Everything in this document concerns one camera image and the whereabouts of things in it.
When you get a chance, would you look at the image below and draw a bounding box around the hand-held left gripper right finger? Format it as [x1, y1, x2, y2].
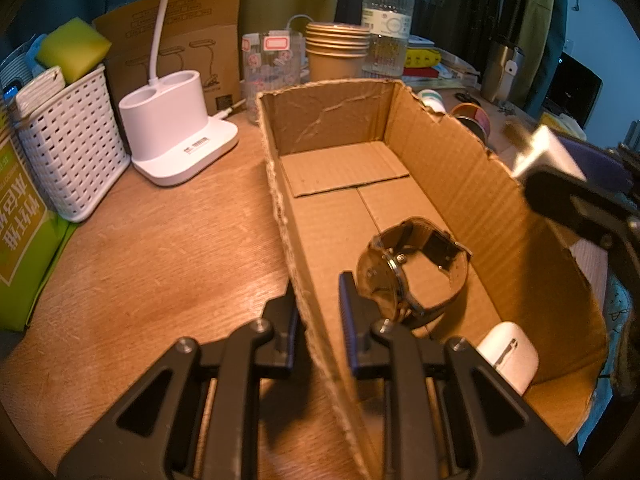
[339, 271, 586, 480]

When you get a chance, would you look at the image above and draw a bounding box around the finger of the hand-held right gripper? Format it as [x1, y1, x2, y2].
[525, 167, 640, 271]
[560, 137, 635, 195]

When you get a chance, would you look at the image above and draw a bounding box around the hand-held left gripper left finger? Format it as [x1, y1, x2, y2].
[57, 280, 306, 480]

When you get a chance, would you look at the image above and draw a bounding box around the brown strap wristwatch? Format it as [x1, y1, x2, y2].
[356, 216, 472, 331]

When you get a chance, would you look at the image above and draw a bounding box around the red tin with yellow lid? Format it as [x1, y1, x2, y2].
[450, 103, 493, 143]

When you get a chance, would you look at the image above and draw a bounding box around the cardboard box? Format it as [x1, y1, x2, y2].
[255, 78, 608, 480]

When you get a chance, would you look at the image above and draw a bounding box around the white earbuds case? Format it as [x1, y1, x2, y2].
[475, 321, 540, 396]

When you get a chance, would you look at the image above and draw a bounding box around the white bottle with green label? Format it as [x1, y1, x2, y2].
[416, 89, 447, 115]

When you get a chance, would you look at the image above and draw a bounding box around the yellow tissue box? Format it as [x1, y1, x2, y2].
[540, 110, 588, 141]

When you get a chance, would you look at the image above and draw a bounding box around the black computer monitor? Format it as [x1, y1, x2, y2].
[542, 52, 603, 128]

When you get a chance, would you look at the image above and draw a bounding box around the steel thermos with tag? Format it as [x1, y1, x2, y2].
[481, 35, 526, 106]

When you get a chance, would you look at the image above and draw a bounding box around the pale paper folder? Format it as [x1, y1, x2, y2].
[440, 52, 483, 86]

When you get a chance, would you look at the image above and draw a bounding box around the yellow wipes pack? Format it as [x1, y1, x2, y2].
[406, 49, 443, 68]

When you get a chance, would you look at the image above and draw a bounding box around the dark glass sliding door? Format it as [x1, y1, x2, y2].
[335, 0, 531, 51]

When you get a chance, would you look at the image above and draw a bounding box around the white desk lamp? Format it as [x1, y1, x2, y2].
[118, 0, 240, 187]

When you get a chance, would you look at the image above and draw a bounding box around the clear plastic water bottle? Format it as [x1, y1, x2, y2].
[361, 0, 416, 81]

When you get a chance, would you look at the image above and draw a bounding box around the clear glass with stickers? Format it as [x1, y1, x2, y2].
[241, 30, 306, 123]

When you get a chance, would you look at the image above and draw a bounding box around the stack of brown paper cups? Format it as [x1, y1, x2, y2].
[305, 21, 371, 83]

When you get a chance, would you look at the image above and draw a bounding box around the green paper cup package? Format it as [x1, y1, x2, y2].
[0, 110, 78, 332]

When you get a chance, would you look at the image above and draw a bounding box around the white plastic basket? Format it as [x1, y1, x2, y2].
[12, 63, 132, 223]

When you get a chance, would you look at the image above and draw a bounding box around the brown lamp carton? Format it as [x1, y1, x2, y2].
[92, 0, 244, 116]

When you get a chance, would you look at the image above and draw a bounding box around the white ribbed block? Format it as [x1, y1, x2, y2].
[15, 66, 67, 122]

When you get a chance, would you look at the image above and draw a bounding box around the yellow green sponge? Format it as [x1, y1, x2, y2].
[37, 16, 112, 83]

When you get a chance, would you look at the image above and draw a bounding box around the white lamp cable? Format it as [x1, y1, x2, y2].
[215, 100, 248, 122]

